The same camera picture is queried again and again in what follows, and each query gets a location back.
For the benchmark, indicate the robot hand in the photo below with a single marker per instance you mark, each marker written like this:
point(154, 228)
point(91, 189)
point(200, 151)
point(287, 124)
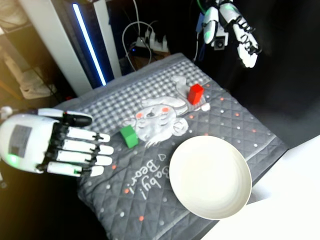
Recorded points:
point(246, 53)
point(22, 142)

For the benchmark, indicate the red block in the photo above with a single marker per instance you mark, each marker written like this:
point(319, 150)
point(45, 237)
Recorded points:
point(195, 95)

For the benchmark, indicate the green block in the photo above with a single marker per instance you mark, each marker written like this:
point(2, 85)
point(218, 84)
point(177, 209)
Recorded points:
point(129, 137)

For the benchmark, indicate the white round plate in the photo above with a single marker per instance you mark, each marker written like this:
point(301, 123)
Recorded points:
point(210, 177)

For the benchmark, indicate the white cloth bundle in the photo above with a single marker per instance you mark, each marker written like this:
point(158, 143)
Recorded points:
point(37, 85)

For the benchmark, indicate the white power strip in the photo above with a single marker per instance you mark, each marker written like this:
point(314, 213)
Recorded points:
point(156, 44)

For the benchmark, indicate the white column with dark panel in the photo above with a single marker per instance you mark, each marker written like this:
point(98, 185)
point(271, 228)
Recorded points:
point(57, 45)

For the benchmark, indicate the black box with blue light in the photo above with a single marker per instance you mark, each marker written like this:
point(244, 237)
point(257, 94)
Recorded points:
point(140, 50)

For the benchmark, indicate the blue light strip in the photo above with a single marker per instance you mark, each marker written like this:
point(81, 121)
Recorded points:
point(88, 45)

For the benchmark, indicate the grey quilt with bear print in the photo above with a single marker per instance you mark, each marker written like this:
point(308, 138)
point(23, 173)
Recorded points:
point(140, 195)

